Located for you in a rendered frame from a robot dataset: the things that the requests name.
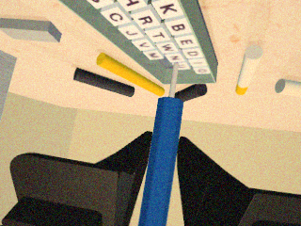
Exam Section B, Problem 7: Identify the blue stylus with grey tip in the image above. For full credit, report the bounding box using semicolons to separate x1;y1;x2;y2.
137;61;183;226

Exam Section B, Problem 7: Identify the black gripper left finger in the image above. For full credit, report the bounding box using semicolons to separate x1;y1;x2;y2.
9;131;152;226

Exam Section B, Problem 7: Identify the black cylinder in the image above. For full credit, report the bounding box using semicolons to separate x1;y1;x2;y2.
174;84;208;102
73;68;135;97

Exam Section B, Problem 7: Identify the white cylinder with yellow tip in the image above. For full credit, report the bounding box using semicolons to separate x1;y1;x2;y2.
235;44;263;95

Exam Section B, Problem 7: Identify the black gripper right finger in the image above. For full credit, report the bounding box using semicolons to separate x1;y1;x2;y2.
177;137;301;226

